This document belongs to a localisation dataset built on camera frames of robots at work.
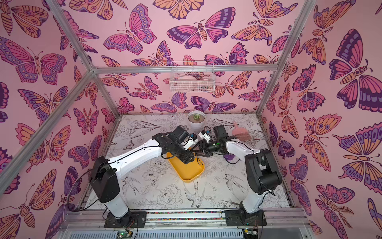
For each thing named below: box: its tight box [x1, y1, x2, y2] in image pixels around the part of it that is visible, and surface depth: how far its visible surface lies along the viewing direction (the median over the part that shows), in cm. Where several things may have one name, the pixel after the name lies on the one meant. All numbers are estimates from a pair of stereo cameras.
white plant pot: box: [187, 110, 206, 131], surface depth 105 cm
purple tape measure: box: [223, 152, 241, 164], surface depth 96 cm
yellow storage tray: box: [166, 151, 205, 183], surface depth 87 cm
